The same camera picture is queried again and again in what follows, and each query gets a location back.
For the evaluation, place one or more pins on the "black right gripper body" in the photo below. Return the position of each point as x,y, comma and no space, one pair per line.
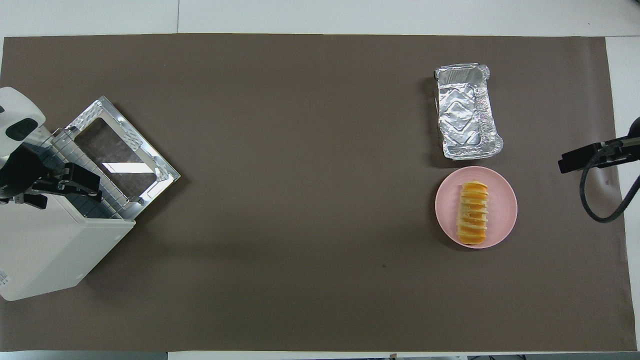
622,149

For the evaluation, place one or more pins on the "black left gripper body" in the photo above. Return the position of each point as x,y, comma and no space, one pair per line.
20,172

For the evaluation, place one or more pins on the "sliced orange bread loaf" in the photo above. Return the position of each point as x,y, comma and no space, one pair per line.
472,215

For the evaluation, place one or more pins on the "aluminium foil tray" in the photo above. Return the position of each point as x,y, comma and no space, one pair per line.
462,115

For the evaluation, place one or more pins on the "glass oven door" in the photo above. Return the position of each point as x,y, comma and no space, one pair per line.
120,160

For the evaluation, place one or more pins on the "cream toaster oven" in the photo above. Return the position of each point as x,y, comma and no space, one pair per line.
45,250

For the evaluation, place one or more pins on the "pink round plate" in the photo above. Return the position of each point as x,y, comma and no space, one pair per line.
502,210

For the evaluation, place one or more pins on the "brown table mat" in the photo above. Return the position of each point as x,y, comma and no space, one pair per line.
300,275

